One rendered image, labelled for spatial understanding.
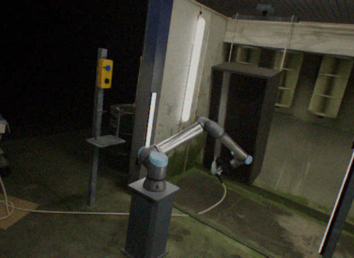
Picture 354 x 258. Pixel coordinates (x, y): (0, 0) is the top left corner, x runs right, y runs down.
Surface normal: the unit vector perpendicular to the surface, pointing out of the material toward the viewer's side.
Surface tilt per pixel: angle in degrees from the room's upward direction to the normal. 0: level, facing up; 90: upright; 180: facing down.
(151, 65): 90
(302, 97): 90
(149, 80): 90
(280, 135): 57
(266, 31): 90
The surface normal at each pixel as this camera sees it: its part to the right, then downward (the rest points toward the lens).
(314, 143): -0.40, -0.41
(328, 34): -0.57, 0.13
